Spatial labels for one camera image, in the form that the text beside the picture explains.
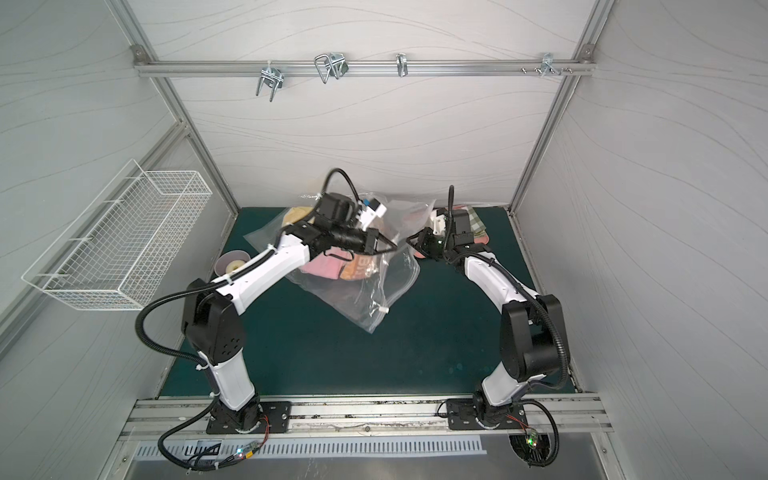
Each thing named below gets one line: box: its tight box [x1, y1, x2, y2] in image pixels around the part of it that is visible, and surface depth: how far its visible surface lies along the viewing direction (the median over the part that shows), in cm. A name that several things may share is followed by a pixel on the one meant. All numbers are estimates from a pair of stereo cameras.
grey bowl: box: [214, 250, 251, 277], surface depth 100 cm
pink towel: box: [302, 248, 353, 280], surface depth 73 cm
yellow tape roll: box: [226, 260, 246, 274], surface depth 100 cm
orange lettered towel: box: [340, 254, 375, 281], surface depth 100 cm
